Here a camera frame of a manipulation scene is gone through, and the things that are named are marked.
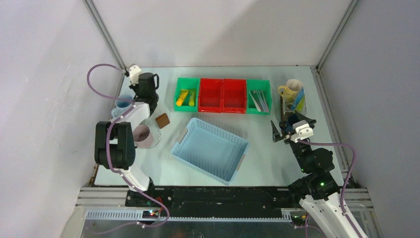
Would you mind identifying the lime green toothpaste tube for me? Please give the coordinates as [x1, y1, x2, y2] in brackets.
[294, 96, 306, 112]

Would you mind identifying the clear glass rectangular container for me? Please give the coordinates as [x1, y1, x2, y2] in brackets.
[281, 97, 307, 116]

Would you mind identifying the light blue ceramic mug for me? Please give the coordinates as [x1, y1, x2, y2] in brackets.
[111, 94, 134, 118]

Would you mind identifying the blue toothpaste tube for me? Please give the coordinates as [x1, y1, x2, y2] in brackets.
[292, 87, 305, 110]

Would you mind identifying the glass jar with brown lid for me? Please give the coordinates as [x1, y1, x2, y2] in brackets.
[155, 113, 170, 129]

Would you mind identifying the yellow ceramic mug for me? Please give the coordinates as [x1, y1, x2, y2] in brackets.
[277, 79, 303, 102]

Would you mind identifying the green bin with toothpaste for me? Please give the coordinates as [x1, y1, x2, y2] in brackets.
[174, 77, 200, 112]

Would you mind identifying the pink ceramic mug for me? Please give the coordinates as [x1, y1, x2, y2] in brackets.
[133, 124, 154, 149]

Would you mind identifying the green bin with toothbrushes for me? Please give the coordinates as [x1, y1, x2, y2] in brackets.
[246, 79, 272, 115]

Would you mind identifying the light blue plastic basket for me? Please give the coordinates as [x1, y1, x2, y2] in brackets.
[171, 118, 250, 185]

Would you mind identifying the red plastic bin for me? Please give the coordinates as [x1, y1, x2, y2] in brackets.
[198, 78, 247, 114]

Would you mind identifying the dark blue ceramic mug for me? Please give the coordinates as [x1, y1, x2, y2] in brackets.
[279, 114, 301, 133]

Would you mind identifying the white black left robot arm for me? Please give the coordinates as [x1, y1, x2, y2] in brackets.
[94, 72, 159, 207]

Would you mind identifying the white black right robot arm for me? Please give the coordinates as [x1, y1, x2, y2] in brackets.
[271, 112, 367, 238]

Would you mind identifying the brown oval wooden tray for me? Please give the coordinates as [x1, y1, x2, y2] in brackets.
[279, 93, 307, 133]

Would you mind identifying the clear textured glass tray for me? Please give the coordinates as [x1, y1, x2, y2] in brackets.
[141, 111, 161, 149]

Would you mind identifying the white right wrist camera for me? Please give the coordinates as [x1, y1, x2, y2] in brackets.
[290, 121, 314, 143]

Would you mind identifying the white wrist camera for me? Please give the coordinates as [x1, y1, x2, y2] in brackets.
[290, 121, 314, 143]
[126, 64, 141, 86]

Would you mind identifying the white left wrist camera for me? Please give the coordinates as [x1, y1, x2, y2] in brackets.
[126, 64, 141, 86]

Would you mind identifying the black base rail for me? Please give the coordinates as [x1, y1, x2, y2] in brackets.
[125, 186, 299, 219]

